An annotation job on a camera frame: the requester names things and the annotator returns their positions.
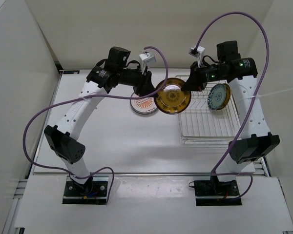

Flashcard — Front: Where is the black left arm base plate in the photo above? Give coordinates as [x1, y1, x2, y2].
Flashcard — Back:
[62, 177, 109, 205]

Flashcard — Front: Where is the yellow brown rear plate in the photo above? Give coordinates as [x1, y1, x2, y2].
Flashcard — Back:
[217, 83, 231, 110]

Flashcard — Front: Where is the teal blue patterned plate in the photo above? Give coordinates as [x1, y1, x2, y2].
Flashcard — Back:
[208, 84, 227, 110]

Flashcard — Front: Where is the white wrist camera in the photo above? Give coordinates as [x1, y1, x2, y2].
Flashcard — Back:
[139, 51, 156, 74]
[188, 46, 205, 68]

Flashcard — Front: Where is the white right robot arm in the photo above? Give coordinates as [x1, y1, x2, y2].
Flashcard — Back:
[182, 40, 280, 195]

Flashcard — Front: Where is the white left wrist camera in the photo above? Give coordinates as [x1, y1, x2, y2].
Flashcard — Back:
[139, 51, 156, 74]

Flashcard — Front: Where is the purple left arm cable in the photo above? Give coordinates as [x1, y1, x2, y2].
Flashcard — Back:
[22, 45, 168, 204]

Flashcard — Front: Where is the black XDOF label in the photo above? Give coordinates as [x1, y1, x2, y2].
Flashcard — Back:
[63, 70, 80, 75]

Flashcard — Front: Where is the white plate orange sunburst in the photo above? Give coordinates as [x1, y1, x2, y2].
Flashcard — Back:
[130, 97, 158, 113]

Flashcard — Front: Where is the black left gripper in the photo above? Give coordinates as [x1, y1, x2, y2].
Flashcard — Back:
[117, 63, 159, 98]

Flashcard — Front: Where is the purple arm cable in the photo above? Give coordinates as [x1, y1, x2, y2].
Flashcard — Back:
[22, 45, 168, 204]
[196, 11, 271, 201]

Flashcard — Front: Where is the green rimmed white plate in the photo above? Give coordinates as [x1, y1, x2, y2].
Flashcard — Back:
[133, 111, 158, 117]

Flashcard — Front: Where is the white zip tie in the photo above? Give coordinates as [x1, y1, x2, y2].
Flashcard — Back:
[241, 88, 293, 101]

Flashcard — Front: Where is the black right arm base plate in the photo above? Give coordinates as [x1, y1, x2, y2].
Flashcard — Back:
[188, 179, 242, 207]

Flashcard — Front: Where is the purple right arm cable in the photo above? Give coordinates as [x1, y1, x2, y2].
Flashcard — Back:
[196, 11, 271, 201]

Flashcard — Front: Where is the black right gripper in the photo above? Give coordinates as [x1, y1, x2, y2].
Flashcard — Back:
[181, 60, 226, 92]

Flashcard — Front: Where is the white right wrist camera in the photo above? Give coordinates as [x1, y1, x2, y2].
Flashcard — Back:
[188, 46, 205, 68]

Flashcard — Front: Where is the yellow patterned plate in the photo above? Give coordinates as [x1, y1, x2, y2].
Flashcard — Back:
[154, 78, 192, 115]

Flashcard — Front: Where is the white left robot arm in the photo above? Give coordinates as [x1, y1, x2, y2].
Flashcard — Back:
[44, 46, 156, 195]

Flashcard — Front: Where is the silver wire dish rack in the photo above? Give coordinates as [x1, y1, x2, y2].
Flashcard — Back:
[178, 81, 240, 147]

